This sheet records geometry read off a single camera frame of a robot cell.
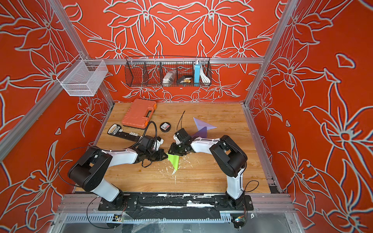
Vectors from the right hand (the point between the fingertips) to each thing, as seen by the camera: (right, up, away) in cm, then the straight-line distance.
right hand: (167, 153), depth 88 cm
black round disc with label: (-3, +15, +14) cm, 21 cm away
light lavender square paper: (+23, +17, +15) cm, 32 cm away
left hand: (+1, -2, +1) cm, 2 cm away
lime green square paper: (+5, -4, -1) cm, 6 cm away
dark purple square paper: (+24, +11, +12) cm, 29 cm away
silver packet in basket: (+1, +48, +3) cm, 48 cm away
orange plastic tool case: (-24, +23, +16) cm, 37 cm away
